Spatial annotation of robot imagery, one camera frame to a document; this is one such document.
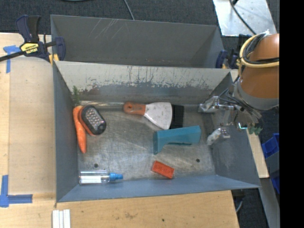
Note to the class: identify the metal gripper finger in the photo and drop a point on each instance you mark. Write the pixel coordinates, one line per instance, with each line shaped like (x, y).
(209, 107)
(217, 135)

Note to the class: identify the teal angled foam block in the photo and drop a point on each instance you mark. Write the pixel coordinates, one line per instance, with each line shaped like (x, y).
(177, 136)

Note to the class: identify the red flat block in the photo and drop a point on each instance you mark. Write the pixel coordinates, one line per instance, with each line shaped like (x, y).
(163, 169)

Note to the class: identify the grey metal bin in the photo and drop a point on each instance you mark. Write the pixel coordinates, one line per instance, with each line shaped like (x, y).
(133, 136)

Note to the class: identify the black and orange work light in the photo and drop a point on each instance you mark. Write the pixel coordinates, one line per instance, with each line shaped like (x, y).
(94, 120)

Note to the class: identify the clear spray bottle blue cap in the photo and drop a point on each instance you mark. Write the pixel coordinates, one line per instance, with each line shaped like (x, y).
(95, 177)

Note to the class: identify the orange toy carrot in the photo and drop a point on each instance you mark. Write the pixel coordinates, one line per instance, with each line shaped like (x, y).
(80, 133)

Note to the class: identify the pale wood board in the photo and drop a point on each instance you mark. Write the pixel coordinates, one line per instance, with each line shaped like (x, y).
(31, 127)

